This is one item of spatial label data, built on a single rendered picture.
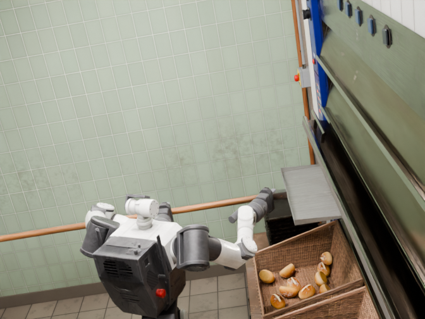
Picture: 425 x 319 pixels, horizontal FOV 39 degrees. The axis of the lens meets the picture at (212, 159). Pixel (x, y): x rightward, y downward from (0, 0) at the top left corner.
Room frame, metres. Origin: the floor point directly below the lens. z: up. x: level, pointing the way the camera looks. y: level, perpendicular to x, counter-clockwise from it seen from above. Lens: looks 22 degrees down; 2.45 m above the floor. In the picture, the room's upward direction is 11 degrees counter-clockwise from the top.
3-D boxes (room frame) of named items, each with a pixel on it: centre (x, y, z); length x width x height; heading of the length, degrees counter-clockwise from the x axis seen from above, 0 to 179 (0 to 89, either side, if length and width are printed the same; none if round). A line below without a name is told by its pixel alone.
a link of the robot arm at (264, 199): (2.40, -0.18, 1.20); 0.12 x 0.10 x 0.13; 141
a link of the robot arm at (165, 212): (2.43, 0.27, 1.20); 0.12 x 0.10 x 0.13; 169
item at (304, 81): (3.39, -0.62, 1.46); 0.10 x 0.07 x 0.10; 176
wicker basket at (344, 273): (2.49, -0.34, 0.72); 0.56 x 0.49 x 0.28; 177
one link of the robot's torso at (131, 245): (1.96, 0.32, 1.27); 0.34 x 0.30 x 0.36; 60
